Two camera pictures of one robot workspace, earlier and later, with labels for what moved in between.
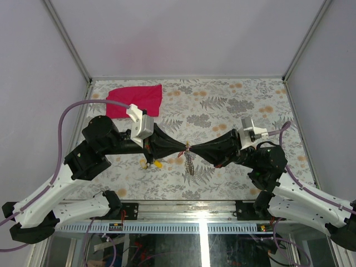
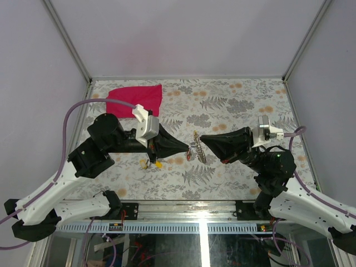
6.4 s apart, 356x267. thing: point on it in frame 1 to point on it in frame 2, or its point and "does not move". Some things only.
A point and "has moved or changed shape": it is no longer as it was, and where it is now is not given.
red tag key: [181, 153] has moved or changed shape
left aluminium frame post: [54, 14] does not move
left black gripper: [160, 145] does not move
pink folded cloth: [147, 97] does not move
